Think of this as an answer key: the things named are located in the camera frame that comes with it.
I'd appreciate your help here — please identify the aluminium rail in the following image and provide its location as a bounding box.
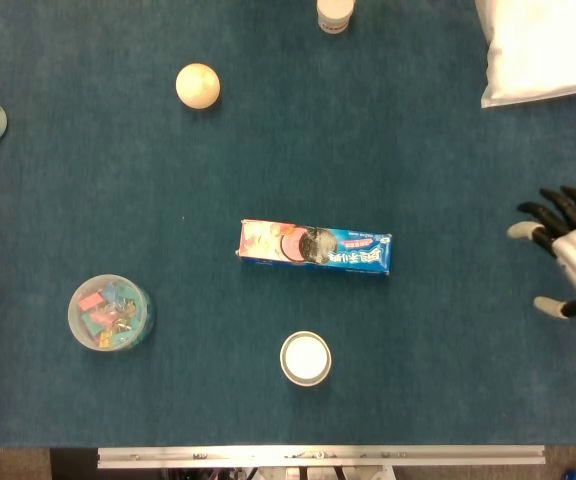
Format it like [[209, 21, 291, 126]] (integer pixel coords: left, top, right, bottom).
[[96, 444, 547, 470]]

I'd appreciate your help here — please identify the upturned white paper cup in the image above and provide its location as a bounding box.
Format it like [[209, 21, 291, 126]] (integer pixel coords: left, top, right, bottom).
[[279, 329, 333, 388]]

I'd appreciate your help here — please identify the blue cookie box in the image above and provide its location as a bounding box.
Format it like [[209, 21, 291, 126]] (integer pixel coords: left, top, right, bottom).
[[237, 217, 394, 277]]

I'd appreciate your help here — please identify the white pillow bag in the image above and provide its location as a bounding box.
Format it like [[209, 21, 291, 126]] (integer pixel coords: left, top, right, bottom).
[[474, 0, 576, 109]]

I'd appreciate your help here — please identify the blue felt table cover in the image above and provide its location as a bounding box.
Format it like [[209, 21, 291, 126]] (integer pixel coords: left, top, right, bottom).
[[0, 0, 576, 448]]

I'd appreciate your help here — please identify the clear tub of binder clips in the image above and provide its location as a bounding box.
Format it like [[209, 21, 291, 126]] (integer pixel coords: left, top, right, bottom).
[[67, 273, 157, 353]]

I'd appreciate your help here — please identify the small white red-label jar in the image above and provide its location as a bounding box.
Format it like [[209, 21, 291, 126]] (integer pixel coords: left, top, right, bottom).
[[316, 0, 357, 35]]

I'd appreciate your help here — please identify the pink binder clip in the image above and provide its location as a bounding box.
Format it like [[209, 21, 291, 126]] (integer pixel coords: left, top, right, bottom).
[[76, 292, 105, 313]]

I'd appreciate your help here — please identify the cream ball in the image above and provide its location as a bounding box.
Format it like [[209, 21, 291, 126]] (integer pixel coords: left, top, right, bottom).
[[175, 62, 222, 110]]

